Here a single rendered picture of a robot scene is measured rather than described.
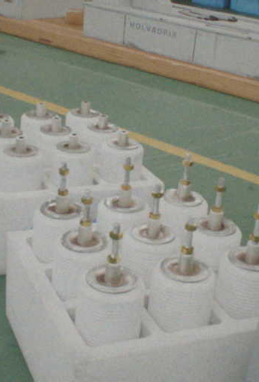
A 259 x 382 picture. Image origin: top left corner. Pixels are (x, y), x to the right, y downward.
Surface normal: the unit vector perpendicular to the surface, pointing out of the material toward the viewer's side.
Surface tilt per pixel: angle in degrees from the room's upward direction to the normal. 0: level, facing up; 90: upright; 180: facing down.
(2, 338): 0
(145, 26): 90
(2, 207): 90
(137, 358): 90
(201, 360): 90
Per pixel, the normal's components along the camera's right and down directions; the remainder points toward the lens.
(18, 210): 0.41, 0.39
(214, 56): -0.64, 0.25
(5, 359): 0.09, -0.92
